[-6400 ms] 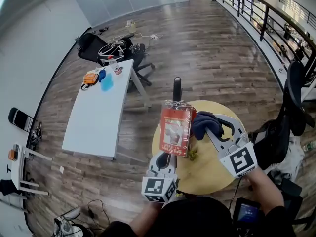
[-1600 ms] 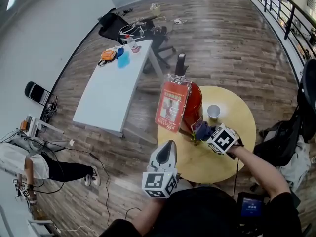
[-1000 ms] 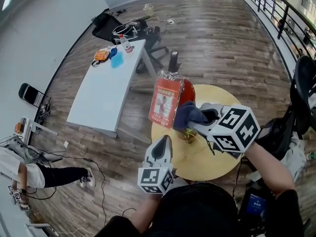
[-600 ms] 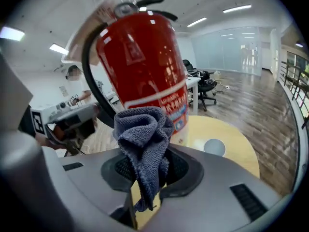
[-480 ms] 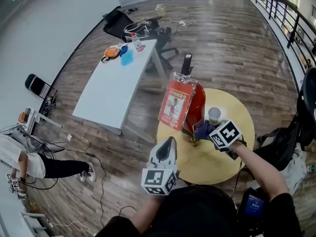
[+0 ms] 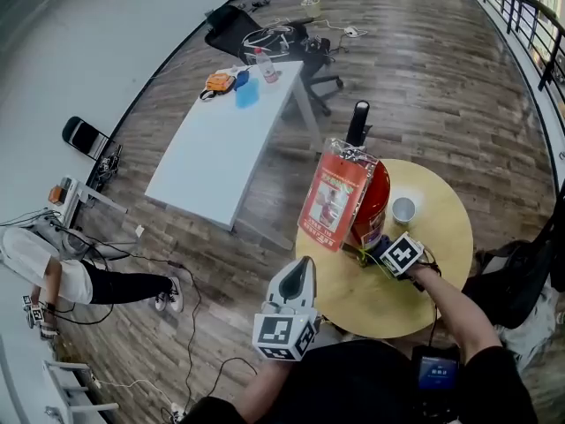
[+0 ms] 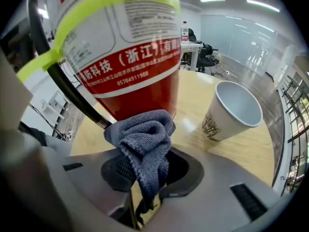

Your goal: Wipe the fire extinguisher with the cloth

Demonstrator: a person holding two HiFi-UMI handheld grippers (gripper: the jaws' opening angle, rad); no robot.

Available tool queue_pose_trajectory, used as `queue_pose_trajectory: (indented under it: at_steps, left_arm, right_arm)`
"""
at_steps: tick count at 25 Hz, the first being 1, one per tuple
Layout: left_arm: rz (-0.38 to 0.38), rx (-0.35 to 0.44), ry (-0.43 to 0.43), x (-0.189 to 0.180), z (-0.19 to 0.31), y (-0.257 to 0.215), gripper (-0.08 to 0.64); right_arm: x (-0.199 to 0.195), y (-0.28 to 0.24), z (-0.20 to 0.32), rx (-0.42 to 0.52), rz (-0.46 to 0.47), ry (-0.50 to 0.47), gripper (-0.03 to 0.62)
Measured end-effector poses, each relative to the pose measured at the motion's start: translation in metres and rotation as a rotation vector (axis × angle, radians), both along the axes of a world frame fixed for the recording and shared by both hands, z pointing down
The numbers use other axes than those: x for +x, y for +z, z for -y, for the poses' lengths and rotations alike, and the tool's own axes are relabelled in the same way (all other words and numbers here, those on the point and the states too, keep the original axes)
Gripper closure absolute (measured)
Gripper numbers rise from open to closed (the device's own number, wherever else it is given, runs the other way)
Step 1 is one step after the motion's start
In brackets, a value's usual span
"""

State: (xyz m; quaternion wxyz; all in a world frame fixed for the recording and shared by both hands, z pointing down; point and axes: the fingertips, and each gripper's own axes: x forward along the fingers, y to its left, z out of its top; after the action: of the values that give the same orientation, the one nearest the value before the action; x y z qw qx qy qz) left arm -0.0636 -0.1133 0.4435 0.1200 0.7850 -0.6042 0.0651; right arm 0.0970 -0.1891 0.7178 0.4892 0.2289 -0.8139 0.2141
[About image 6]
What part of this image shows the orange pouch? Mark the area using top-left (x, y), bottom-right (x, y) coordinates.
top-left (199, 72), bottom-right (237, 102)

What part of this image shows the red tag card in sleeve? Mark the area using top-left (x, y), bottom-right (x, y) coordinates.
top-left (298, 137), bottom-right (381, 254)

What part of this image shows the white cable bundle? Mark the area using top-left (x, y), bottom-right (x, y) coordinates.
top-left (240, 23), bottom-right (298, 60)

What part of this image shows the person's black shirt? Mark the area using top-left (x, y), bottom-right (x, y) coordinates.
top-left (179, 337), bottom-right (540, 424)

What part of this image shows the black office chair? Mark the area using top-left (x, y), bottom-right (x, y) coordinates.
top-left (204, 4), bottom-right (345, 117)

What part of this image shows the person's right forearm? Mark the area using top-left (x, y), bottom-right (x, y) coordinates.
top-left (408, 263), bottom-right (505, 364)

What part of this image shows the black metal railing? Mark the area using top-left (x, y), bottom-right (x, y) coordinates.
top-left (468, 0), bottom-right (565, 93)

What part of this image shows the metal cup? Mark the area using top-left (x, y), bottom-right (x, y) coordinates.
top-left (391, 196), bottom-right (418, 226)

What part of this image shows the black device with screen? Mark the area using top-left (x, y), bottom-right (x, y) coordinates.
top-left (411, 344), bottom-right (461, 420)

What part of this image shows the red fire extinguisher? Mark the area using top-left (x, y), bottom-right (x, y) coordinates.
top-left (298, 99), bottom-right (392, 261)

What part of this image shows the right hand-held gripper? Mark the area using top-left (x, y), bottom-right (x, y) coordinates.
top-left (366, 231), bottom-right (426, 281)

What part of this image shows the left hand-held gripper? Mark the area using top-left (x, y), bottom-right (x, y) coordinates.
top-left (252, 255), bottom-right (320, 362)

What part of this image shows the black backpack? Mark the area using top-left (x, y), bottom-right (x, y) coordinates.
top-left (461, 178), bottom-right (565, 331)

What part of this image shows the round wooden table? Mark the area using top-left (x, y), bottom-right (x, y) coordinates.
top-left (294, 158), bottom-right (475, 340)

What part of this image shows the white rectangular desk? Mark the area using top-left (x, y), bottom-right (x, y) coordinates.
top-left (144, 59), bottom-right (326, 252)

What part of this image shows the black folding chair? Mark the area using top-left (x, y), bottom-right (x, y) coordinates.
top-left (61, 115), bottom-right (112, 162)

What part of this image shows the person's left forearm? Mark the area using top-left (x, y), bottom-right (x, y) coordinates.
top-left (237, 359), bottom-right (295, 408)

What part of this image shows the black floor cable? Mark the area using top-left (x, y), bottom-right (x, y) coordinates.
top-left (52, 231), bottom-right (260, 423)

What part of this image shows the grey workbench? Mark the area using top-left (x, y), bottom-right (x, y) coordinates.
top-left (46, 174), bottom-right (130, 233)

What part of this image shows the white metal frame stand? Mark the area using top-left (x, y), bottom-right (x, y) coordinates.
top-left (41, 359), bottom-right (121, 424)

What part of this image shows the clear water bottle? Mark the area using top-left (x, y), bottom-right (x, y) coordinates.
top-left (253, 47), bottom-right (281, 85)

